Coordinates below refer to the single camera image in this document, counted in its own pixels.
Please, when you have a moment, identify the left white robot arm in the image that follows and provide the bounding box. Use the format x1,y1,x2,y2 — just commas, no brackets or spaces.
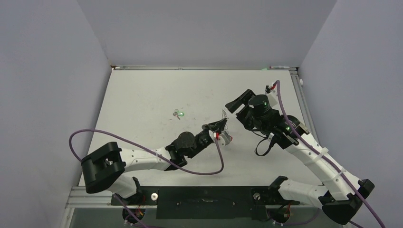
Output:
81,118,228,204

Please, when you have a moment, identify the aluminium frame rail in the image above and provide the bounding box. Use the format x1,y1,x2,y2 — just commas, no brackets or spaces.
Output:
111,66,298,71
289,67,319,142

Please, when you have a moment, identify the key with green tag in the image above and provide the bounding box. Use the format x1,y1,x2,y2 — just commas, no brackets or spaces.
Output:
173,109,184,120

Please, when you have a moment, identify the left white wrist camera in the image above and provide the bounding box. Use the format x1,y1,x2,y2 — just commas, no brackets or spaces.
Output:
213,131,230,146

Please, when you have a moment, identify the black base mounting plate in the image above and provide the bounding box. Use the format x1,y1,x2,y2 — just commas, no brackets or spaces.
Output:
121,186,300,220

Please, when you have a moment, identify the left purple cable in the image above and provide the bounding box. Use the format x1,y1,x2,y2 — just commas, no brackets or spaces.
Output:
69,129,225,176

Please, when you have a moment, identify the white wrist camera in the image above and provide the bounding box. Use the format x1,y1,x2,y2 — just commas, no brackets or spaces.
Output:
213,131,230,146
265,84,278,107

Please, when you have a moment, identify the aluminium frame rail right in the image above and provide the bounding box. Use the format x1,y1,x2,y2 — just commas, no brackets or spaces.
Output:
289,67,319,142

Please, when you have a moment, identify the aluminium frame rail back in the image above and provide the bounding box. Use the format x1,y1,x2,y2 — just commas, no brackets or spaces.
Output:
111,66,298,71

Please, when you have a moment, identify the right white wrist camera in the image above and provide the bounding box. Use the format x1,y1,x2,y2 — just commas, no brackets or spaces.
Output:
265,84,278,107

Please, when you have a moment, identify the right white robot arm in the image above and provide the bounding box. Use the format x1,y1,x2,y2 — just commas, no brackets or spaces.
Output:
225,89,374,225

